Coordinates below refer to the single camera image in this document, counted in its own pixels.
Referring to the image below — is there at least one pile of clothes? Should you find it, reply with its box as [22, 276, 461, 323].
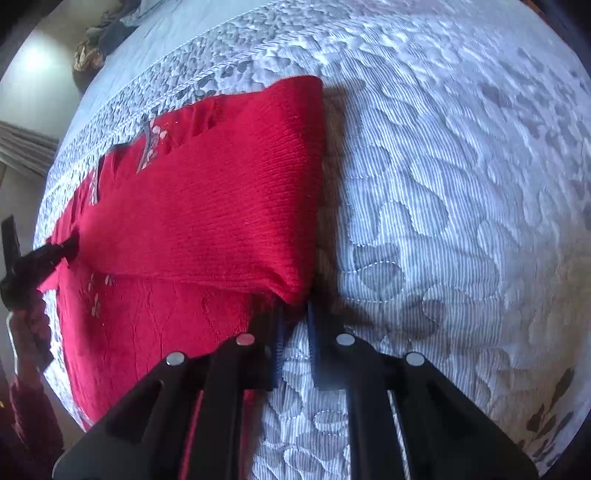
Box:
[73, 0, 160, 72]

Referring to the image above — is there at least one person's left hand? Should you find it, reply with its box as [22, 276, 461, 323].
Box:
[7, 291, 51, 389]

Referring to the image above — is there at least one grey quilted bedspread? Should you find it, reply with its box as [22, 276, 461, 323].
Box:
[34, 1, 590, 479]

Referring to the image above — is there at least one red knit sweater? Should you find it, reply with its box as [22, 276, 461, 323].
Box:
[42, 76, 325, 478]

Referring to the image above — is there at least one grey curtain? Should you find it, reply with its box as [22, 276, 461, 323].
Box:
[0, 121, 59, 178]

